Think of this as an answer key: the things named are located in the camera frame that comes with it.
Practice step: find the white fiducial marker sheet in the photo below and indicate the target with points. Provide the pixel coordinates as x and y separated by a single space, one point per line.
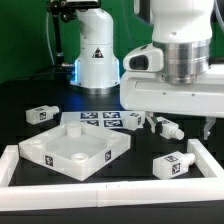
105 119

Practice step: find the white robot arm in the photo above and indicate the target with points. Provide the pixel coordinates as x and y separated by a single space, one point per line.
171 72

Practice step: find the white square tabletop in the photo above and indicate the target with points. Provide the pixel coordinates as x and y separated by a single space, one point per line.
75 149

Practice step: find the black camera stand pole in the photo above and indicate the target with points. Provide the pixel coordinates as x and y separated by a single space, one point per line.
57 56

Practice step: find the white U-shaped fence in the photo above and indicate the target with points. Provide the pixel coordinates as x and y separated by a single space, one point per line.
210 187

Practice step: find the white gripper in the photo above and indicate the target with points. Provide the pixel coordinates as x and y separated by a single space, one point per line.
143 88

